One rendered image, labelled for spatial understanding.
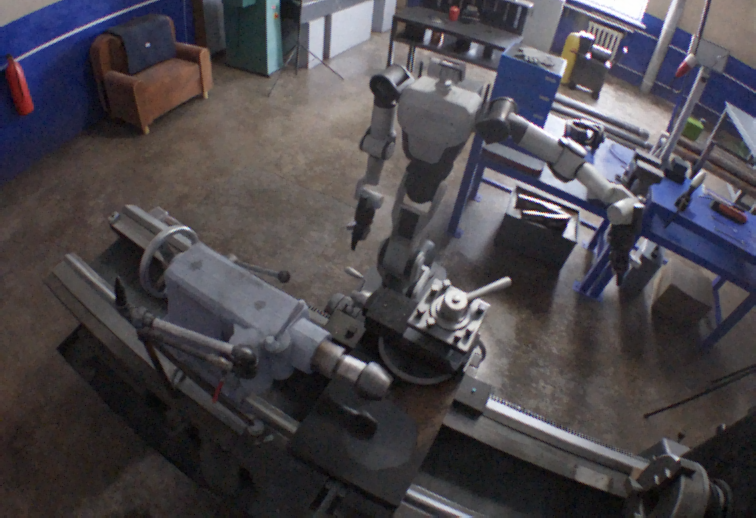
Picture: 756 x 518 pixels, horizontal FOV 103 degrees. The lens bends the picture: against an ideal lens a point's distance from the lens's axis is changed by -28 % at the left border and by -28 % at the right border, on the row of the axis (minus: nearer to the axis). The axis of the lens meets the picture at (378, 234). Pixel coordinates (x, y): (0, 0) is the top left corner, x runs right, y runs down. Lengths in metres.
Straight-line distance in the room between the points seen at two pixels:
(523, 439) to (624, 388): 1.49
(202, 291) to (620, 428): 2.24
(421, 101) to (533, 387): 1.64
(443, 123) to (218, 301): 0.91
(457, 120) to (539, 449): 1.07
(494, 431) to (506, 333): 1.30
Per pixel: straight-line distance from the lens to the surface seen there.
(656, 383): 2.91
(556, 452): 1.36
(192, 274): 1.11
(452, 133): 1.44
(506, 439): 1.30
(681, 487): 1.08
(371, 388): 0.95
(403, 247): 1.77
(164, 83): 4.08
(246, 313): 1.01
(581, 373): 2.61
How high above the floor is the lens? 1.98
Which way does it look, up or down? 45 degrees down
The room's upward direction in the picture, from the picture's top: 8 degrees clockwise
